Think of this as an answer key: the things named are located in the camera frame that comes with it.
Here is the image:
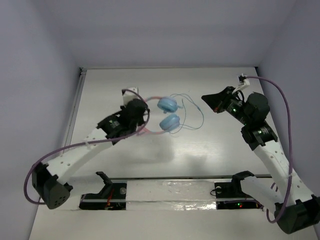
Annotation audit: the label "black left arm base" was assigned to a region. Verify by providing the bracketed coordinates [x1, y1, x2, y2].
[79, 171, 127, 211]

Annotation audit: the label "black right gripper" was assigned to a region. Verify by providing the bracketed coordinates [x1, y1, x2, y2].
[202, 86, 252, 126]

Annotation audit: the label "pink blue cat-ear headphones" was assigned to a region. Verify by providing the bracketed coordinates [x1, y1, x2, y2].
[137, 96, 182, 135]

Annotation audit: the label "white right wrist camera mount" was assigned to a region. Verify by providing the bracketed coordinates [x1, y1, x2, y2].
[232, 74, 250, 94]

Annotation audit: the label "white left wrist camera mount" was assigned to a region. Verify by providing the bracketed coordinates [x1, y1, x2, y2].
[121, 86, 139, 105]

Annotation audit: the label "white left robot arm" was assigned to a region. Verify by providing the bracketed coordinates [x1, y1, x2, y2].
[25, 98, 150, 210]

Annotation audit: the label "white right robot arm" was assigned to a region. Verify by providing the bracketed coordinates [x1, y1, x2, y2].
[201, 86, 320, 234]

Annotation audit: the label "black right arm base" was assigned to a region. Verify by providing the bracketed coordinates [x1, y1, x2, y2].
[210, 171, 263, 210]

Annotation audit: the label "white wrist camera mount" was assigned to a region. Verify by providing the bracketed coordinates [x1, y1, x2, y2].
[232, 74, 250, 94]
[121, 86, 139, 105]

